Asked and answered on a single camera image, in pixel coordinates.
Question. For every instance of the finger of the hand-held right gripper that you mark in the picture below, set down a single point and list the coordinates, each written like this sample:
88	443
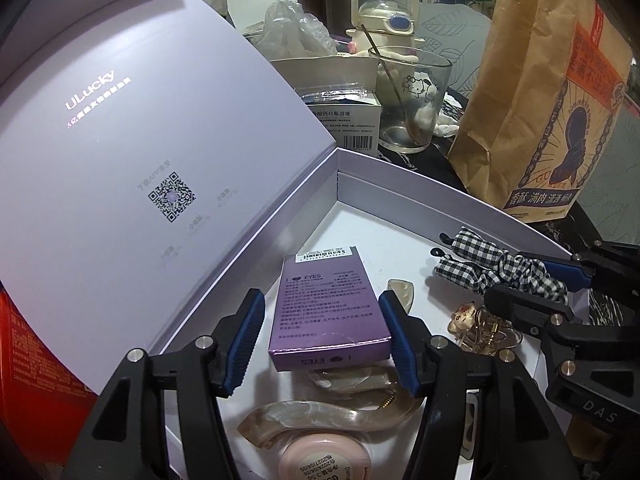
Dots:
530	307
567	272

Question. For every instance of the white medicine box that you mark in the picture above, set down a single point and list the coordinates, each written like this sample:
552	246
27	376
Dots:
350	120

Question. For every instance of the red plastic container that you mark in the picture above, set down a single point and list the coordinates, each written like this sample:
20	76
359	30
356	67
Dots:
30	360

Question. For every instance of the small purple carton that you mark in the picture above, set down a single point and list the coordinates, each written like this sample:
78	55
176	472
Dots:
320	310

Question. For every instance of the white crumpled tissue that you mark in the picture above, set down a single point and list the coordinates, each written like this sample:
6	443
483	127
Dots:
445	127

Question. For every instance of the clear glass cup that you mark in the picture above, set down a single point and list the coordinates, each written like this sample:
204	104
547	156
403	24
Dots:
425	115

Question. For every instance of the printed brown paper bag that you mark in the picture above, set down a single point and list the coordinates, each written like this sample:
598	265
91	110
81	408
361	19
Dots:
525	110

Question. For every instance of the clear plastic bag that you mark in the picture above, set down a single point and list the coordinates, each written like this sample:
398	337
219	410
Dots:
295	25

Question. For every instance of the metal spoon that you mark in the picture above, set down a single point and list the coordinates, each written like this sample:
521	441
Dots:
395	87

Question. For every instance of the beige hair claw clip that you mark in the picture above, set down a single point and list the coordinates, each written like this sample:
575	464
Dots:
310	417

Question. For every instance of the pink round compact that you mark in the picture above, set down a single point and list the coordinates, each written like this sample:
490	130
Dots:
325	460

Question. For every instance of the lavender gift box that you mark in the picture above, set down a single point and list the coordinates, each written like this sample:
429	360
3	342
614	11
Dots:
125	160

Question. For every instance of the clear amber hair claw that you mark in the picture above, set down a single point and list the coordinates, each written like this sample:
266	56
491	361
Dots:
462	321

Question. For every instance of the black white gingham scrunchie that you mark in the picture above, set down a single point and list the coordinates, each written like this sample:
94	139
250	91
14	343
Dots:
495	265

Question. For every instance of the white open carton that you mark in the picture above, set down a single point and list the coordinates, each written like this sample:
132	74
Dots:
325	72

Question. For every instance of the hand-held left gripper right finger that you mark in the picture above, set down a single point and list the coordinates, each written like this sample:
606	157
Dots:
400	345

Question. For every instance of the cream water bottle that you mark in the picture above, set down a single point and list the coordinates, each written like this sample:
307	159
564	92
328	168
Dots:
385	10

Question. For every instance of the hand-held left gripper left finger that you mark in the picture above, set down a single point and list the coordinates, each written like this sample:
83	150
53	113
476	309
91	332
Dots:
245	342

